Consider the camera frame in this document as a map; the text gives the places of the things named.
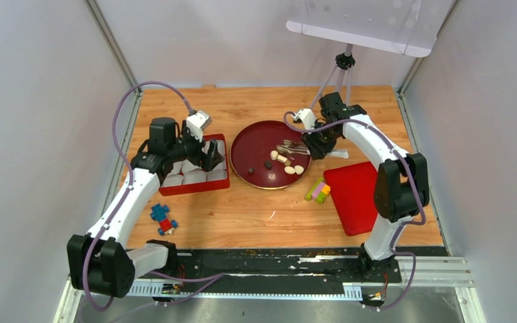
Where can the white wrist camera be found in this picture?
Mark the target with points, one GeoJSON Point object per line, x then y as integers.
{"type": "Point", "coordinates": [306, 117]}
{"type": "Point", "coordinates": [198, 120]}

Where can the red chocolate box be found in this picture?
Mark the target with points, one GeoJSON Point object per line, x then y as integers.
{"type": "Point", "coordinates": [180, 168]}

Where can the white heart chocolate right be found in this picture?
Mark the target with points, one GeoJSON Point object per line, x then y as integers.
{"type": "Point", "coordinates": [299, 169]}

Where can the dark red round tray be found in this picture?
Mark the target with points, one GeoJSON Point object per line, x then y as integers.
{"type": "Point", "coordinates": [252, 156]}

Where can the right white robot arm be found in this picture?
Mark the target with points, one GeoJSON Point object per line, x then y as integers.
{"type": "Point", "coordinates": [401, 190]}

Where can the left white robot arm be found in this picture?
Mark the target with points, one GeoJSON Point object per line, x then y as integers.
{"type": "Point", "coordinates": [99, 261]}

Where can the white paper cup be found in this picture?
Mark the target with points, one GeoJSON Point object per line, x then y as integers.
{"type": "Point", "coordinates": [172, 180]}
{"type": "Point", "coordinates": [216, 175]}
{"type": "Point", "coordinates": [194, 177]}

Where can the white board on tripod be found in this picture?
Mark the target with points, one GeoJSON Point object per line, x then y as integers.
{"type": "Point", "coordinates": [404, 27]}

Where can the white chocolate piece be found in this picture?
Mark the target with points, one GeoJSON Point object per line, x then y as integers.
{"type": "Point", "coordinates": [274, 154]}

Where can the metal tongs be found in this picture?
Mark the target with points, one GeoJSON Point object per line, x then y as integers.
{"type": "Point", "coordinates": [292, 147]}

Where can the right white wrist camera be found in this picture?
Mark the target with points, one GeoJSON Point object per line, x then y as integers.
{"type": "Point", "coordinates": [306, 117]}

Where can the red box lid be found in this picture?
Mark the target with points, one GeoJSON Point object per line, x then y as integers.
{"type": "Point", "coordinates": [352, 192]}

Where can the white brown chocolate bar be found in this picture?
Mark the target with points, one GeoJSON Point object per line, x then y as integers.
{"type": "Point", "coordinates": [284, 160]}

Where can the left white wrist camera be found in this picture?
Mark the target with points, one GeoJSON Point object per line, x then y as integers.
{"type": "Point", "coordinates": [198, 120]}

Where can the green pink toy blocks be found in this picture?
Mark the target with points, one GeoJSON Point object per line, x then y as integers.
{"type": "Point", "coordinates": [319, 192]}

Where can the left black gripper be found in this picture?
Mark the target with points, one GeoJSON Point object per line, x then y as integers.
{"type": "Point", "coordinates": [208, 161]}

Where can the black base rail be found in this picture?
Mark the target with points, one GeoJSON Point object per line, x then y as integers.
{"type": "Point", "coordinates": [267, 272]}

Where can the blue red toy car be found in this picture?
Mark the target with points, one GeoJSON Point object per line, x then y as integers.
{"type": "Point", "coordinates": [159, 214]}

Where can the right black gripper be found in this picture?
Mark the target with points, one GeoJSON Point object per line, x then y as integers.
{"type": "Point", "coordinates": [318, 151]}

